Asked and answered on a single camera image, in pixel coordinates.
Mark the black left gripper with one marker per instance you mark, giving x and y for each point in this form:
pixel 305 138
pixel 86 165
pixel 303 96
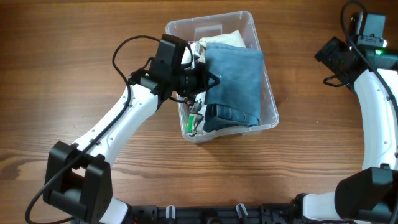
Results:
pixel 203 86

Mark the cream cloth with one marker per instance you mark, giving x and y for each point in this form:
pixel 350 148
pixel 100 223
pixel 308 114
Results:
pixel 234 39

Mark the blue jeans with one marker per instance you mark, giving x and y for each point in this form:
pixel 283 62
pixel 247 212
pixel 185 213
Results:
pixel 236 100

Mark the clear plastic storage bin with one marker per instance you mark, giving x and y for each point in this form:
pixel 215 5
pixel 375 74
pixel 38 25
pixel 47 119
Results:
pixel 208 26

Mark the white printed t-shirt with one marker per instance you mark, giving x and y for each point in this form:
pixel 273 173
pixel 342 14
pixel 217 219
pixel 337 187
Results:
pixel 196 118

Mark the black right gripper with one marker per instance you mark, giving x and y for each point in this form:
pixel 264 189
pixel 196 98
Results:
pixel 328 53

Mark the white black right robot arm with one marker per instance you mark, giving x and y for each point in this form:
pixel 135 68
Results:
pixel 370 71

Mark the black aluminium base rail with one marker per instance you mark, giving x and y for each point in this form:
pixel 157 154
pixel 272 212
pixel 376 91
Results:
pixel 240 213

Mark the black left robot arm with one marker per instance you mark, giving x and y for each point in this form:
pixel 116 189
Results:
pixel 78 175

